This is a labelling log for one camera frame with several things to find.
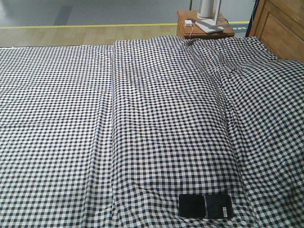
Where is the black foldable smartphone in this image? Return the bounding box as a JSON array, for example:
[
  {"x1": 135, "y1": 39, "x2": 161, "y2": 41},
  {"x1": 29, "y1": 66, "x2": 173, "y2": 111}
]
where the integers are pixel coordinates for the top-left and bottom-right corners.
[{"x1": 179, "y1": 194, "x2": 234, "y2": 219}]

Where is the checkered bed sheet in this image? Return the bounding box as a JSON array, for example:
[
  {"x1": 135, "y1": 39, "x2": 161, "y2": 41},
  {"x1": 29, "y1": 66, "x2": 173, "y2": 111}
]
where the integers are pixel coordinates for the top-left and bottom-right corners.
[{"x1": 0, "y1": 46, "x2": 113, "y2": 228}]

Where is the checkered duvet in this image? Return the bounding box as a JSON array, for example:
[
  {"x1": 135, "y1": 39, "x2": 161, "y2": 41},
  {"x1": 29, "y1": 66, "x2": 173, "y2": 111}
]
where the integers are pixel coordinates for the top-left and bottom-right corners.
[{"x1": 111, "y1": 36, "x2": 304, "y2": 228}]

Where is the wooden nightstand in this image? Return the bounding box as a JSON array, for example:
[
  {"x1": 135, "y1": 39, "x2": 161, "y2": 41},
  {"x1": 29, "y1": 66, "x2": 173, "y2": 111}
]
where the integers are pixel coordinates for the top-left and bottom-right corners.
[{"x1": 176, "y1": 10, "x2": 236, "y2": 39}]

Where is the white charger adapter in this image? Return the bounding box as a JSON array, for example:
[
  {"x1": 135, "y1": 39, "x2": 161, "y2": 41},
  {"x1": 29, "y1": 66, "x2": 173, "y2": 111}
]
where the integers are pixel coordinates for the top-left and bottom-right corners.
[{"x1": 184, "y1": 20, "x2": 192, "y2": 27}]

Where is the checkered pillow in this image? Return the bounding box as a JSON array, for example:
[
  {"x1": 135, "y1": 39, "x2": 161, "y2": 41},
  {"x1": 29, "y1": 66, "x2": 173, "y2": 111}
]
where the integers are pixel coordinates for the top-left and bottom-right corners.
[{"x1": 221, "y1": 60, "x2": 304, "y2": 196}]

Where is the white cylindrical humidifier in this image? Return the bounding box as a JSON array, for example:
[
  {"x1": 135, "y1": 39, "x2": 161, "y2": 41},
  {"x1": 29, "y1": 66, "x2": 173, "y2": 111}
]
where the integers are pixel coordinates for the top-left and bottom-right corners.
[{"x1": 197, "y1": 0, "x2": 221, "y2": 20}]

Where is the wooden headboard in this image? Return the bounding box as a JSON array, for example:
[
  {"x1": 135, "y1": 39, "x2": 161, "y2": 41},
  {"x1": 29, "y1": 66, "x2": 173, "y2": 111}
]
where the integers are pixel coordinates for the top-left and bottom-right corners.
[{"x1": 249, "y1": 0, "x2": 304, "y2": 62}]

